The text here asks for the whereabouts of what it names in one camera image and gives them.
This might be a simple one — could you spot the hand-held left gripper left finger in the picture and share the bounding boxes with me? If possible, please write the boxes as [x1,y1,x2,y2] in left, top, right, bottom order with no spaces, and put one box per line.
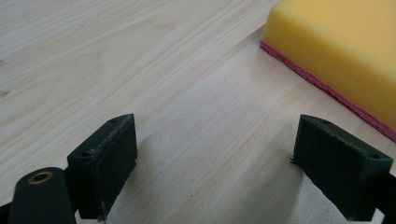
[66,113,138,222]

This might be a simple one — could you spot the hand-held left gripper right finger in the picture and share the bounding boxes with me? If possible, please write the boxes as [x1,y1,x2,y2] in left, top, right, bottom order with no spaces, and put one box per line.
[292,114,394,222]

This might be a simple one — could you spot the yellow sponge with red pad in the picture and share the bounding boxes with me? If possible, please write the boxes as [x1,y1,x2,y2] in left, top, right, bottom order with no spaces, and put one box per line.
[260,0,396,143]

